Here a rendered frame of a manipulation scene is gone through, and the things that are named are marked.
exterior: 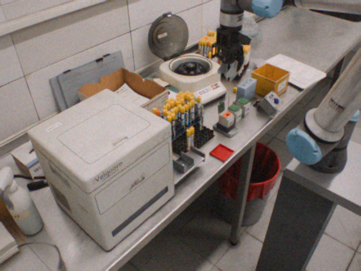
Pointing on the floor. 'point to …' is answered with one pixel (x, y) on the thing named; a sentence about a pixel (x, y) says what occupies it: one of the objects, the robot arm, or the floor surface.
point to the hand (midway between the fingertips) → (230, 77)
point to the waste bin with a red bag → (261, 177)
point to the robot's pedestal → (294, 228)
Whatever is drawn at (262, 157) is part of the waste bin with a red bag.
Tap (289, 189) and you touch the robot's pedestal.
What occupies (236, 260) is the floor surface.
